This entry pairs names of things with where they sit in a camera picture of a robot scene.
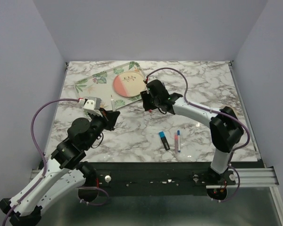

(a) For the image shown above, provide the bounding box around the black marker blue tip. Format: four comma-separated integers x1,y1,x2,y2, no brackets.
158,131,170,150

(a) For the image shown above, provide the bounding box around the pink cream plate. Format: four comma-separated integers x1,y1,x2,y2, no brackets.
113,71,146,97

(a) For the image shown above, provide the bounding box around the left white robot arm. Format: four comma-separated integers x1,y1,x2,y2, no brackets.
0,108,120,226

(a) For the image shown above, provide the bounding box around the white pen blue tip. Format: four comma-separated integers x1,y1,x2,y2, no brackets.
177,130,181,153

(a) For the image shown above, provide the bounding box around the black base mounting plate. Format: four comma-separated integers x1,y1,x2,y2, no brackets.
66,161,241,196

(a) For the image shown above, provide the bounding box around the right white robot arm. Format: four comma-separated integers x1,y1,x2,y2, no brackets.
141,80,244,185

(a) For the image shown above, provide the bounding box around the leaf patterned tray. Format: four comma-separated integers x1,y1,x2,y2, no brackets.
74,61,146,110

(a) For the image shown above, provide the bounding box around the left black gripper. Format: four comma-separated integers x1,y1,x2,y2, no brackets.
84,107,120,150

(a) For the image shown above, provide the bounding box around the small patterned bowl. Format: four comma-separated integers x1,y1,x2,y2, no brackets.
230,107,239,118

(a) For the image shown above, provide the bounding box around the pink pen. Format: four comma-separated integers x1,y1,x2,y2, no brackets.
175,133,178,152

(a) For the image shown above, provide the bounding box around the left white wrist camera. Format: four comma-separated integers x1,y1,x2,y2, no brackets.
78,97,101,116

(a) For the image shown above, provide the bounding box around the white pen red tip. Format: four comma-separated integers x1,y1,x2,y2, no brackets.
111,95,116,111

